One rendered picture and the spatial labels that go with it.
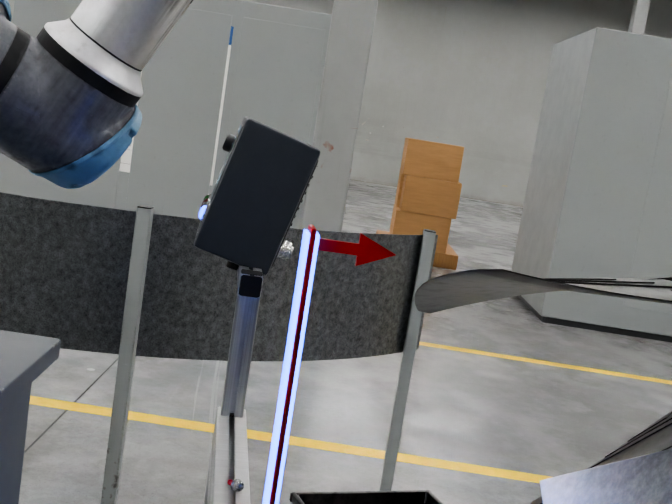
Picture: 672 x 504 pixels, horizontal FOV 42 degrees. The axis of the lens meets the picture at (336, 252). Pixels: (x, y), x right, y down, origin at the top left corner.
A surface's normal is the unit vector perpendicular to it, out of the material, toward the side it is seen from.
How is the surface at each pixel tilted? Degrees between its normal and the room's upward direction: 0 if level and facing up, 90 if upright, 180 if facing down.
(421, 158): 90
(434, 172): 90
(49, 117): 95
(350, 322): 90
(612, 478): 55
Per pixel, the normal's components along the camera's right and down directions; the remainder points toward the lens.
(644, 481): -0.51, -0.57
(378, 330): 0.70, 0.21
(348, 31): -0.02, 0.14
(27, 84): 0.56, 0.06
